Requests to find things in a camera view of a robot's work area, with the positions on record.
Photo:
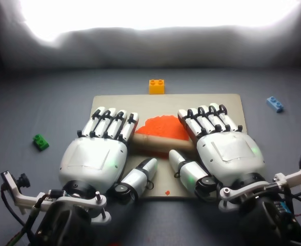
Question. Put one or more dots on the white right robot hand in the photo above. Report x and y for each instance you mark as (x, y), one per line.
(229, 153)

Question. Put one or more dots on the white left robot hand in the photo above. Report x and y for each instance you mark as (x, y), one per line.
(91, 159)

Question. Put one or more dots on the wooden rolling pin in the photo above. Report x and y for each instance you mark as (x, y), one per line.
(152, 143)

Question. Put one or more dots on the green toy block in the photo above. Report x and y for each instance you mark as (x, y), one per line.
(40, 142)

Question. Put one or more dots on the blue flat toy block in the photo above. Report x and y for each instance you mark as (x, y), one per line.
(275, 104)

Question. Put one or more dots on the orange play dough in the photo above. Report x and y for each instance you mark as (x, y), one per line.
(163, 128)

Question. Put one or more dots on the grey table cloth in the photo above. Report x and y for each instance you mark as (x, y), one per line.
(37, 102)

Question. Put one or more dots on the pale wooden board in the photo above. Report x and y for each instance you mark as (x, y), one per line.
(165, 102)

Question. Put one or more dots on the yellow toy block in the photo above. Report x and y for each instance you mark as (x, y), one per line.
(156, 88)

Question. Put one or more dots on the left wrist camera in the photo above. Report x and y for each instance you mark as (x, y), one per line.
(22, 180)

